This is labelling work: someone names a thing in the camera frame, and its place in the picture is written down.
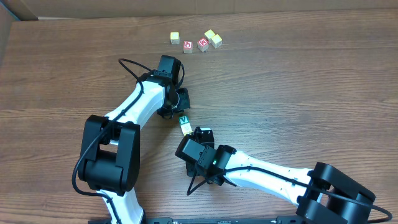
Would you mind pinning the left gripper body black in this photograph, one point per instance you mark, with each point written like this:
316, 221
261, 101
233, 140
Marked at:
181, 99

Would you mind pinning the white wooden block red drawing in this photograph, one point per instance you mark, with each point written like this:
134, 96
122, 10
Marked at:
186, 128

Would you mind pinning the red wooden block letter E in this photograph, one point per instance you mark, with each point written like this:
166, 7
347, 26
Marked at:
203, 44

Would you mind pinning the yellow wooden block far left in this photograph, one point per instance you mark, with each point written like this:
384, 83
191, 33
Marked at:
174, 38

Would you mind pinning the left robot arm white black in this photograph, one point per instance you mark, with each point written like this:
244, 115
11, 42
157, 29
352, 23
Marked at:
109, 161

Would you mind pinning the yellow wooden block upper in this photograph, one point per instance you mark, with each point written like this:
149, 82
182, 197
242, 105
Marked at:
209, 34

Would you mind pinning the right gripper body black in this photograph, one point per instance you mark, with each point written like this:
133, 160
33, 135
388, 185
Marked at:
203, 137

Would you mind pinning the yellow wooden block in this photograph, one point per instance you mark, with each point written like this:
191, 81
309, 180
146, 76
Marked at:
209, 34
216, 41
174, 38

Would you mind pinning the white wooden block green side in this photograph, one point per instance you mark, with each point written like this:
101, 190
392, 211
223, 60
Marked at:
183, 120

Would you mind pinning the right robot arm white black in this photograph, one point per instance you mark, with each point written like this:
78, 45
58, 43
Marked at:
322, 195

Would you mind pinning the red wooden block letter O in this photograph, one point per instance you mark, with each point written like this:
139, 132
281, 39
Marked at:
188, 47

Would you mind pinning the yellow wooden block far right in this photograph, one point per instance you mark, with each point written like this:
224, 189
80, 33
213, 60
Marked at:
216, 41

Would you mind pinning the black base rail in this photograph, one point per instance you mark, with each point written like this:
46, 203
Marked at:
277, 220

